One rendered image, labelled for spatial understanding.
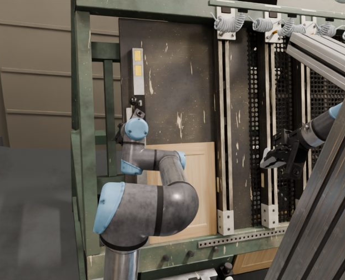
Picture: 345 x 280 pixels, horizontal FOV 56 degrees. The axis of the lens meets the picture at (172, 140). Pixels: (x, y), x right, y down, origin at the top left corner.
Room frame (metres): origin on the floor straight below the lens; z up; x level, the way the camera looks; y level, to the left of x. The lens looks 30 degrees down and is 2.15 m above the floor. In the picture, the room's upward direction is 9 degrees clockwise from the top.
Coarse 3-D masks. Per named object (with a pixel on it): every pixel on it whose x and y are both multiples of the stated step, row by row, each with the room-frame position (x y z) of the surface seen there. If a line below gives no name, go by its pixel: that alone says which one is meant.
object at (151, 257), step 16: (176, 240) 1.17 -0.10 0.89; (192, 240) 1.18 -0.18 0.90; (208, 240) 1.21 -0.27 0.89; (256, 240) 1.30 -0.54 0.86; (272, 240) 1.33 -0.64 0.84; (96, 256) 0.99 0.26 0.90; (144, 256) 1.06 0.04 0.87; (160, 256) 1.09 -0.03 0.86; (176, 256) 1.11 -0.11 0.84; (208, 256) 1.17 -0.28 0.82; (96, 272) 0.96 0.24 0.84
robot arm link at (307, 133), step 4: (304, 124) 0.90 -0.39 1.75; (308, 124) 0.89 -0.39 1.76; (304, 128) 0.88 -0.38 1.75; (308, 128) 0.87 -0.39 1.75; (304, 132) 0.87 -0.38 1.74; (308, 132) 0.86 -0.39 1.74; (312, 132) 0.86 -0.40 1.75; (304, 136) 0.87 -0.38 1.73; (308, 136) 0.86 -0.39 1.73; (312, 136) 0.85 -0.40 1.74; (316, 136) 0.85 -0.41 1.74; (304, 140) 0.87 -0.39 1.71; (308, 140) 0.86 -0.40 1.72; (312, 140) 0.85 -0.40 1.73; (316, 140) 0.85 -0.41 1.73; (320, 140) 0.85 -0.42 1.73; (308, 144) 0.87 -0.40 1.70; (312, 144) 0.86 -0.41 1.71; (316, 144) 0.86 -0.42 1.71; (320, 144) 0.86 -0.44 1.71
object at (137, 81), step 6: (132, 48) 1.52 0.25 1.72; (138, 48) 1.53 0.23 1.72; (132, 54) 1.51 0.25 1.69; (132, 60) 1.50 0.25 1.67; (132, 66) 1.49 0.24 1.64; (132, 72) 1.48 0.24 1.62; (132, 78) 1.47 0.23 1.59; (138, 78) 1.46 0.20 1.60; (132, 84) 1.46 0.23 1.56; (138, 84) 1.45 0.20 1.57; (132, 90) 1.46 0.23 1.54; (138, 90) 1.44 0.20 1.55; (132, 96) 1.45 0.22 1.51; (144, 144) 1.33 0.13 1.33; (144, 174) 1.26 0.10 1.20; (138, 180) 1.23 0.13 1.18; (144, 180) 1.24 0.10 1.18; (144, 246) 1.09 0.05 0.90
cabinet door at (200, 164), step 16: (160, 144) 1.38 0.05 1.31; (176, 144) 1.40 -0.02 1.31; (192, 144) 1.44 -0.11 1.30; (208, 144) 1.47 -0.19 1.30; (192, 160) 1.40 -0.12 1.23; (208, 160) 1.43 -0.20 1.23; (160, 176) 1.30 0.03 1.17; (192, 176) 1.36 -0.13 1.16; (208, 176) 1.39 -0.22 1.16; (208, 192) 1.35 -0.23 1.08; (208, 208) 1.31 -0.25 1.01; (192, 224) 1.24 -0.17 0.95; (208, 224) 1.27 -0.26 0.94; (160, 240) 1.15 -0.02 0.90
